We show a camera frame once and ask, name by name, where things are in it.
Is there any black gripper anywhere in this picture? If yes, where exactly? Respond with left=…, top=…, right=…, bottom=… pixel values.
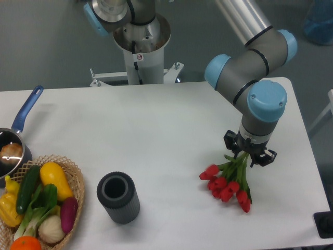
left=224, top=130, right=277, bottom=167

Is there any red tulip bouquet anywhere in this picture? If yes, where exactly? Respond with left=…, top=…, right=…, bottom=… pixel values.
left=199, top=153, right=252, bottom=213

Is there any dark grey ribbed vase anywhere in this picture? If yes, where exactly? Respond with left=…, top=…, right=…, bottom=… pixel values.
left=97, top=171, right=140, bottom=224

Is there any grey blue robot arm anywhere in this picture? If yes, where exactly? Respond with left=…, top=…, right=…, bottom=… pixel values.
left=83, top=1, right=298, bottom=166

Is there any black device at edge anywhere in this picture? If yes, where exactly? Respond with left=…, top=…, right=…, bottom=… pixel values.
left=313, top=211, right=332, bottom=239

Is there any blue water bottle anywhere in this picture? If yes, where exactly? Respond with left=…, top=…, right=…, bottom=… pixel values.
left=303, top=1, right=332, bottom=46

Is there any purple eggplant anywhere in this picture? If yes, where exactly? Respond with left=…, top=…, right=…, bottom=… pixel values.
left=60, top=197, right=78, bottom=234

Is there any yellow squash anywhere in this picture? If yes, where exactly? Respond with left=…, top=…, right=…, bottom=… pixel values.
left=40, top=162, right=73, bottom=202

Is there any green bok choy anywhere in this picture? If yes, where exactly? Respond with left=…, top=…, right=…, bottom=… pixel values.
left=14, top=184, right=58, bottom=240

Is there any white garlic bulb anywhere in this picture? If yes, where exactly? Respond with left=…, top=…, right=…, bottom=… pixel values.
left=38, top=215, right=66, bottom=244

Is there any green cucumber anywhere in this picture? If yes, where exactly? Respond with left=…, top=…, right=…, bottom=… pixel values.
left=16, top=165, right=40, bottom=215

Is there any browned bun in pan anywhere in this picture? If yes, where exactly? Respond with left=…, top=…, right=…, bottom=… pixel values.
left=1, top=143, right=23, bottom=164

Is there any orange fruit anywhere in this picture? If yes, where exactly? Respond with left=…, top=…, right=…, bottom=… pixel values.
left=10, top=236, right=42, bottom=250

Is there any yellow bell pepper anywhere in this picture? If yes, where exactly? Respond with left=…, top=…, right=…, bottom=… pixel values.
left=1, top=175, right=23, bottom=228

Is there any woven bamboo basket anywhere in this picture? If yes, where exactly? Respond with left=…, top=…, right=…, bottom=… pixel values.
left=11, top=155, right=85, bottom=250

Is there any white frame at right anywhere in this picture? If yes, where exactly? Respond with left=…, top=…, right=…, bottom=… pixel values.
left=308, top=89, right=332, bottom=138

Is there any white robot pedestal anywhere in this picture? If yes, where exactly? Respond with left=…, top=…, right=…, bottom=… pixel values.
left=90, top=14, right=184, bottom=87

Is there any black pedestal cable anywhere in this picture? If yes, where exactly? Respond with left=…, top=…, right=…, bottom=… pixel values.
left=131, top=40, right=143, bottom=85

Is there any blue handled saucepan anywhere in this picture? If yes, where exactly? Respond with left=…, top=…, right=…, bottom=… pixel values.
left=1, top=85, right=44, bottom=188

